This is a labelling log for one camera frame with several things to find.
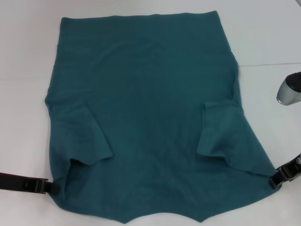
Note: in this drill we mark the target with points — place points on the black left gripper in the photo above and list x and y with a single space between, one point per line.
21 182

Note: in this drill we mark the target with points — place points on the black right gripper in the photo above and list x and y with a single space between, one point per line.
292 170

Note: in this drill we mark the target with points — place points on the teal blue shirt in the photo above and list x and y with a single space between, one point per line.
152 94

